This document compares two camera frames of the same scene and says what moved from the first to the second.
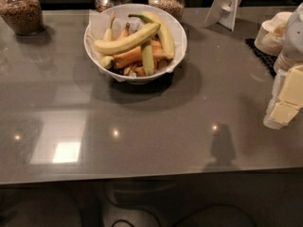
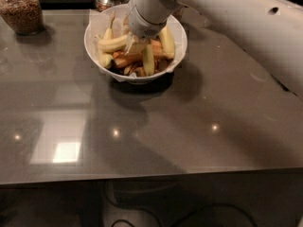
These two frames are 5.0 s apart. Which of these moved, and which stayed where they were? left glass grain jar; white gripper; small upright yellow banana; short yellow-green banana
Moved: white gripper
Stayed: left glass grain jar; small upright yellow banana; short yellow-green banana
